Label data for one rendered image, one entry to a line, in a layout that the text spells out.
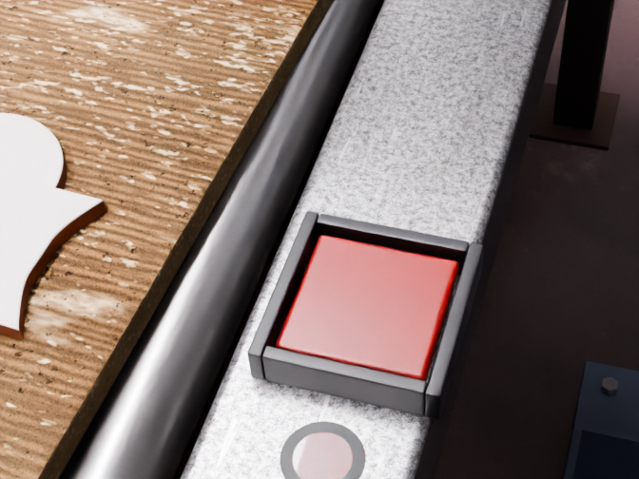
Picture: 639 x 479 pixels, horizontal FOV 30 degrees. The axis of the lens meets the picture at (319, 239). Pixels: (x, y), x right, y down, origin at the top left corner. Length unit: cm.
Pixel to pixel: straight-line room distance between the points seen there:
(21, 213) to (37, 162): 3
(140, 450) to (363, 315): 10
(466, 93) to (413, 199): 7
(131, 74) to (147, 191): 8
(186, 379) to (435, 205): 13
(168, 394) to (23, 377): 6
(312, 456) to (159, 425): 6
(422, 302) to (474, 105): 13
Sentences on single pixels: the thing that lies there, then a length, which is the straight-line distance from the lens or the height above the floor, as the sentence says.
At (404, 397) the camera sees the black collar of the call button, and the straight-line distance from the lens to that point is 45.
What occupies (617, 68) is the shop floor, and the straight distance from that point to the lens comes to 199.
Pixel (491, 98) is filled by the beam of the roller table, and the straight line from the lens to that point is 57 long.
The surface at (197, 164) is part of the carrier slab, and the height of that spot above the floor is 94.
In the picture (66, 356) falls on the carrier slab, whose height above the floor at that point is 94.
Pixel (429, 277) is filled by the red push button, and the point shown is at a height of 93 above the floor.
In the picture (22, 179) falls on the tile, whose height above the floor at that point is 94.
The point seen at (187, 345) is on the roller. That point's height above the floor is 92.
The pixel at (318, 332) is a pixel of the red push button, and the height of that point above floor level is 93.
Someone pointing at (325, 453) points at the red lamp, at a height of 92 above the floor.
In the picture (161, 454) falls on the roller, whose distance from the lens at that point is 47.
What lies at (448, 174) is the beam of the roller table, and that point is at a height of 92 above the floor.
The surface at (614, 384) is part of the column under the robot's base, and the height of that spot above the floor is 2.
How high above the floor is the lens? 130
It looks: 49 degrees down
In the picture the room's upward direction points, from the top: 5 degrees counter-clockwise
